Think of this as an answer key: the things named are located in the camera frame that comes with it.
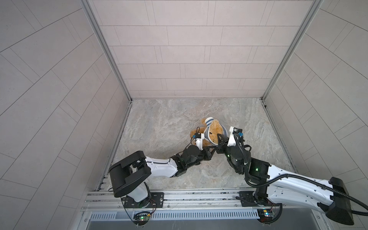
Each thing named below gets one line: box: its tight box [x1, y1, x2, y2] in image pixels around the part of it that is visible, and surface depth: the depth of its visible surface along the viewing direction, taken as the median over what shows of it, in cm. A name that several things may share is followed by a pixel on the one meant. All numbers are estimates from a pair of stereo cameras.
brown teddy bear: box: [190, 118, 224, 148], surface depth 72 cm
